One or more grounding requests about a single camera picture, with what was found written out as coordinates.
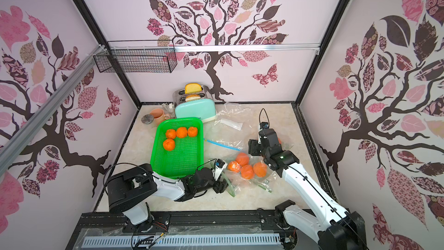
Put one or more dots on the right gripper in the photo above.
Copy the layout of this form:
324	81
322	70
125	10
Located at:
261	144

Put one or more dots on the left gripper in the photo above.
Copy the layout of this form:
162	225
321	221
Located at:
221	187

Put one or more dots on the clear green-zip bag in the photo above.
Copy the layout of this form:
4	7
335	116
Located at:
245	172

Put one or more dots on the orange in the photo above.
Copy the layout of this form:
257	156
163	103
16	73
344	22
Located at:
170	134
169	144
192	131
182	132

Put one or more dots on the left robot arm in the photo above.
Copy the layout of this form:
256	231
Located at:
128	190

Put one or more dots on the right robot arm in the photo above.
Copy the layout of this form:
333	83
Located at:
328	224

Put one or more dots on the green plastic basket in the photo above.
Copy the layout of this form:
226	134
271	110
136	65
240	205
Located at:
187	155

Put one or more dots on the mint green toaster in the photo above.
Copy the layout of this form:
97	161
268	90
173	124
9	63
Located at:
204	108

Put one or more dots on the pink ceramic mug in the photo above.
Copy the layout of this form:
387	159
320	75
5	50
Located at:
159	115

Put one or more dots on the yellow toast slice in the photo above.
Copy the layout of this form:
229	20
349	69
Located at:
192	88

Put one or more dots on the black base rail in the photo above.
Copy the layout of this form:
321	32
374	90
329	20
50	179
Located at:
194	222

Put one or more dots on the white slotted cable duct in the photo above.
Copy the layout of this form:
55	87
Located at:
175	240

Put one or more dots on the black wire wall basket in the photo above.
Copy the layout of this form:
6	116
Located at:
138	56

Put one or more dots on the aluminium rail bar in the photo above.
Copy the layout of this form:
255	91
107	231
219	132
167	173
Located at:
18	142

